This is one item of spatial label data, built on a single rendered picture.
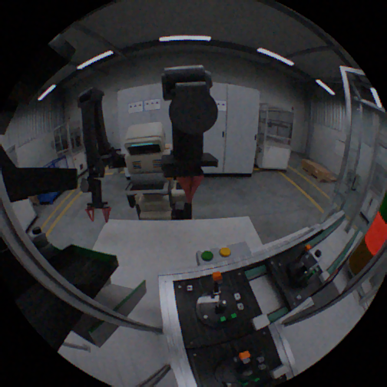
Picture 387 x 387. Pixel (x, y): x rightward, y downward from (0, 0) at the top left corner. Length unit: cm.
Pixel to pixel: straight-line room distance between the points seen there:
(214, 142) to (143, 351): 325
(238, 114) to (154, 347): 344
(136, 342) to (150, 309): 17
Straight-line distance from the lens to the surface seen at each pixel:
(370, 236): 27
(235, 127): 324
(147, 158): 81
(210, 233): 75
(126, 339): 60
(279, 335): 52
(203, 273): 50
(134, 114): 324
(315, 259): 52
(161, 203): 93
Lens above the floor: 140
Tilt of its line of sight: 31 degrees down
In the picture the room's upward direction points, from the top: straight up
